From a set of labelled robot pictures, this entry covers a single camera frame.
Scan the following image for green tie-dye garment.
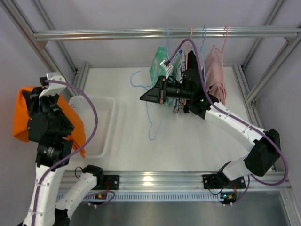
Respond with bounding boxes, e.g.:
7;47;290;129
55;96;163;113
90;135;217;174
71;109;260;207
149;45;177;106

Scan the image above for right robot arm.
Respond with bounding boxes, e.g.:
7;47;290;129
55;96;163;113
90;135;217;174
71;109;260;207
140;69;280;188

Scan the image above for orange trousers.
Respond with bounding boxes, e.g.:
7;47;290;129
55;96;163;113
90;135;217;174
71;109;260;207
12;87;86;150

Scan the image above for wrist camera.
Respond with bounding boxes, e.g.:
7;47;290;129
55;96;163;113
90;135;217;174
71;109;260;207
39;72;66;99
160;60;173;79

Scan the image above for pink wire hanger middle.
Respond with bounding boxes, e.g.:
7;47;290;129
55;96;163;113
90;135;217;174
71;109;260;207
181;25;194;53

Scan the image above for white black printed garment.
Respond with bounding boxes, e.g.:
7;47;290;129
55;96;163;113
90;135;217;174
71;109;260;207
172;49;186;114

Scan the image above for blue hanger green garment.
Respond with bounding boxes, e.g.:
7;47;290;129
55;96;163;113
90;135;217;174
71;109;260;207
165;26;169;60

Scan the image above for pink wire hanger right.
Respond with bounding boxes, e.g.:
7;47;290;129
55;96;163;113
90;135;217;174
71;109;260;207
214;25;229;104

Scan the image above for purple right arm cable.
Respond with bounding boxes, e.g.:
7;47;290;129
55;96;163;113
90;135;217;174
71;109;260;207
168;39;289;207

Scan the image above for white perforated plastic basket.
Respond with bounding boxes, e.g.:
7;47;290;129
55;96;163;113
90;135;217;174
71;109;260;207
69;96;117;159

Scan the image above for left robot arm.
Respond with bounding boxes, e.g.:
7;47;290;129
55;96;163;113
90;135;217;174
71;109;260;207
13;87;104;226

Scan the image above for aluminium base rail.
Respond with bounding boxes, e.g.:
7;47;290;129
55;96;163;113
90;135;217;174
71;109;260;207
58;171;292;193

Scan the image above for pink garment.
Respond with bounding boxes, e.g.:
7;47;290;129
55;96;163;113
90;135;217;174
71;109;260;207
205;45;227;105

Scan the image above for aluminium hanging rail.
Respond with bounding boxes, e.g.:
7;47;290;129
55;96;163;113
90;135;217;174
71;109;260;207
33;25;301;41

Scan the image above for aluminium frame post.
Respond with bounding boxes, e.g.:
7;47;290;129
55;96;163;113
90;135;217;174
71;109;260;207
233;0;301;109
0;0;91;90

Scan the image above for empty blue wire hanger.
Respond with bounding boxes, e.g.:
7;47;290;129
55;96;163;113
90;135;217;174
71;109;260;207
190;25;208;78

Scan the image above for aluminium frame post left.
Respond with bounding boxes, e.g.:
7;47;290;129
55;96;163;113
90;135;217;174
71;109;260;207
0;0;91;90

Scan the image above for aluminium frame post right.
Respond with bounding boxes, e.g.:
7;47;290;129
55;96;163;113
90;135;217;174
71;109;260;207
233;0;301;109

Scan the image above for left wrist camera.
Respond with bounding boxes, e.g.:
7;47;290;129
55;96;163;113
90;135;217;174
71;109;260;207
39;72;66;99

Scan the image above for pink wire hanger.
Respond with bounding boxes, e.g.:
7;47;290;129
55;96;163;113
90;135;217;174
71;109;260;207
214;25;229;104
181;25;194;53

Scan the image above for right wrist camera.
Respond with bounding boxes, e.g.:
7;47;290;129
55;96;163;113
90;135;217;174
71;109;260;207
160;60;173;79

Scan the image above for slotted cable duct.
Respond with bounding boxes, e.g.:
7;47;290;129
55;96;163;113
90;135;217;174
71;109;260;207
83;192;223;202

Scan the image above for blue wire hanger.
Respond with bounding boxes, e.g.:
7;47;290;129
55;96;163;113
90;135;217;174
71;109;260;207
190;25;208;78
130;70;164;141

